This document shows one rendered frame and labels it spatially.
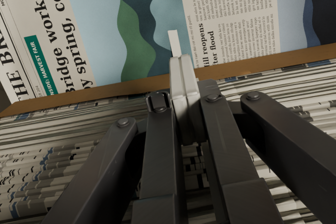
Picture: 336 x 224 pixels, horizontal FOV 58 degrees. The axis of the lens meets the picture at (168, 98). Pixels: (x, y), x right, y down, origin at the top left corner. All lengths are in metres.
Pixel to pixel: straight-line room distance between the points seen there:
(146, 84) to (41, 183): 0.14
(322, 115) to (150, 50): 0.17
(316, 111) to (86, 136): 0.15
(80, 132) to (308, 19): 0.24
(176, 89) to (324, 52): 0.18
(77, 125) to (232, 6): 0.18
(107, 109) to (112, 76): 0.08
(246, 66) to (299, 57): 0.05
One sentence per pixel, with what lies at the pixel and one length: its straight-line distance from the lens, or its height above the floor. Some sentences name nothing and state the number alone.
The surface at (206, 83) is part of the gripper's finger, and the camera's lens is 0.18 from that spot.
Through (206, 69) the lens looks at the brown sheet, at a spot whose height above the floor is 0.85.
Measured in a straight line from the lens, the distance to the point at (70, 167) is 0.20.
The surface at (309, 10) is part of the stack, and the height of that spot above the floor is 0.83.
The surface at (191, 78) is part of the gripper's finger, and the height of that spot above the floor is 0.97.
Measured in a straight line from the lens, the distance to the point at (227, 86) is 0.25.
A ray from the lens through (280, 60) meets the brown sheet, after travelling 0.30.
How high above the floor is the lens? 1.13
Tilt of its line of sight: 67 degrees down
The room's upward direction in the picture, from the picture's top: 179 degrees clockwise
